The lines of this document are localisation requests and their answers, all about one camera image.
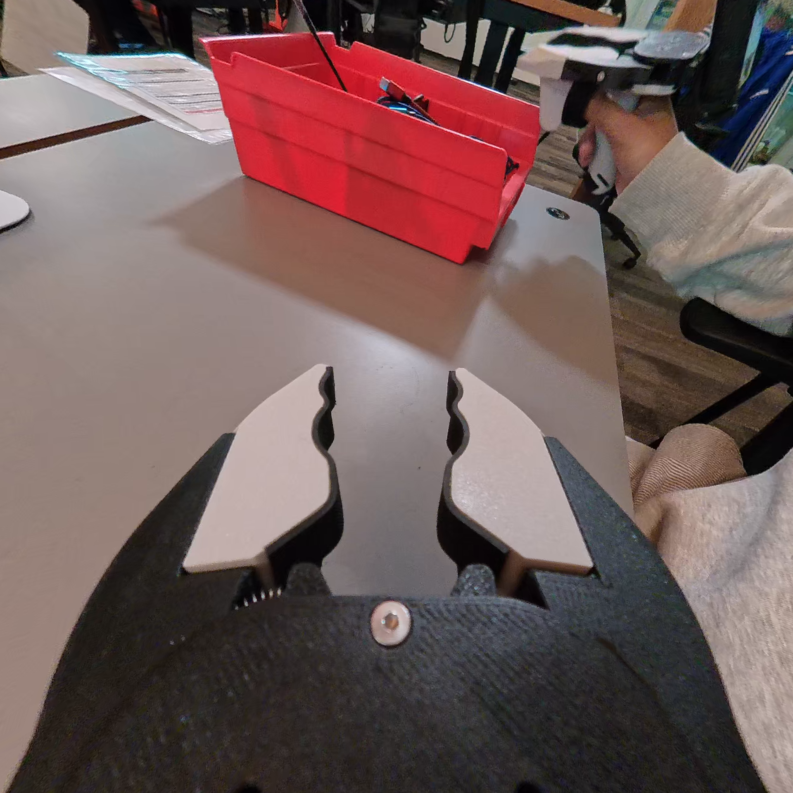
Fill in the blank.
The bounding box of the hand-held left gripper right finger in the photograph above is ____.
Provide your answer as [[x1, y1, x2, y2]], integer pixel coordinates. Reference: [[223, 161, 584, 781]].
[[437, 367, 596, 577]]

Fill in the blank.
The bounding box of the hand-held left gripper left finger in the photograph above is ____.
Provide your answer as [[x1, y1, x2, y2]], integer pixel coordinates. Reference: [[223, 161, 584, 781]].
[[183, 364, 344, 574]]

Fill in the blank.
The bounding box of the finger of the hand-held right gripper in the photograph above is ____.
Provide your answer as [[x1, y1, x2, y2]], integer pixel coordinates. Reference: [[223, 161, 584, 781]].
[[516, 47, 640, 79], [547, 27, 649, 52]]

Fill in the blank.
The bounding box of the blue braided cable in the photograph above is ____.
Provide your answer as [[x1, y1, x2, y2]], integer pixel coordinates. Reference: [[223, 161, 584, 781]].
[[375, 93, 437, 125]]

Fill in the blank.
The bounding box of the red plastic bin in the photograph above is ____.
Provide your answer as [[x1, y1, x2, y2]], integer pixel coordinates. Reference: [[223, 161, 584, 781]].
[[199, 32, 541, 266]]

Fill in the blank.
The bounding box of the person's right forearm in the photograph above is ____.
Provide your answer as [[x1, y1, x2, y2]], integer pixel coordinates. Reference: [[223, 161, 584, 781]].
[[609, 132, 793, 338]]

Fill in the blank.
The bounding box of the grey desk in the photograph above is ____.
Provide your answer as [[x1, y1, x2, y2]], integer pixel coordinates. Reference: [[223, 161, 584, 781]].
[[0, 73, 636, 772]]

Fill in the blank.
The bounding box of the person's right hand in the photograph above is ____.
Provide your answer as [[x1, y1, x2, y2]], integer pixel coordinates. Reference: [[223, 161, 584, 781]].
[[584, 95, 677, 194]]

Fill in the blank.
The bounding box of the blue jacket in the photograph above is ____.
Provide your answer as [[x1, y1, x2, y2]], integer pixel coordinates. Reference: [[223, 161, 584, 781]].
[[725, 25, 793, 171]]

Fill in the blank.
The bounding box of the black office chair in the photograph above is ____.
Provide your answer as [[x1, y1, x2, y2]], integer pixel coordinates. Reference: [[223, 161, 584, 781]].
[[647, 297, 793, 478]]

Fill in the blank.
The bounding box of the white laptop stand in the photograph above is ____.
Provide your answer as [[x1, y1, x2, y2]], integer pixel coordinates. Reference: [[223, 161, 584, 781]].
[[0, 189, 31, 233]]

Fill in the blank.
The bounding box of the paper sheet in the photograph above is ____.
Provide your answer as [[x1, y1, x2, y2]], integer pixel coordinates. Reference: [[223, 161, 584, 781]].
[[40, 51, 233, 145]]

